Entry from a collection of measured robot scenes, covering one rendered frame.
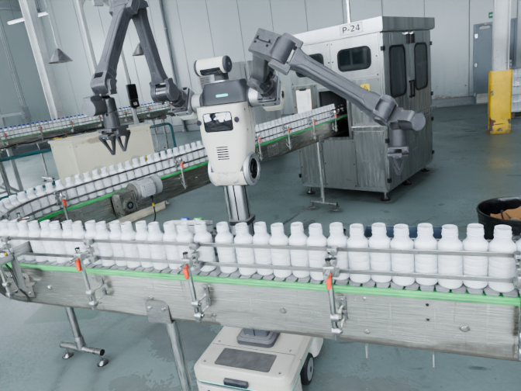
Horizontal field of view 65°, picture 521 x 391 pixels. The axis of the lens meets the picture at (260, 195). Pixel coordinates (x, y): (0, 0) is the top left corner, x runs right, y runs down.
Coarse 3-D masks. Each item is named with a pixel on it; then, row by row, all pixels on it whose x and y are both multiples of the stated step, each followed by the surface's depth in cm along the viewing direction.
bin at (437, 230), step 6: (366, 228) 169; (390, 228) 166; (414, 228) 162; (438, 228) 159; (366, 234) 168; (390, 234) 167; (414, 234) 163; (438, 234) 160; (366, 348) 132; (366, 354) 133
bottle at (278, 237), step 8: (272, 224) 125; (280, 224) 125; (272, 232) 123; (280, 232) 123; (272, 240) 123; (280, 240) 122; (272, 256) 125; (280, 256) 123; (288, 256) 125; (272, 264) 127; (280, 264) 124; (288, 264) 125; (280, 272) 125; (288, 272) 125
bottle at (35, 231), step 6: (30, 222) 166; (36, 222) 165; (30, 228) 164; (36, 228) 165; (30, 234) 164; (36, 234) 164; (30, 240) 164; (36, 240) 164; (36, 246) 165; (42, 246) 166; (36, 252) 165; (42, 252) 166; (36, 258) 166; (42, 258) 166
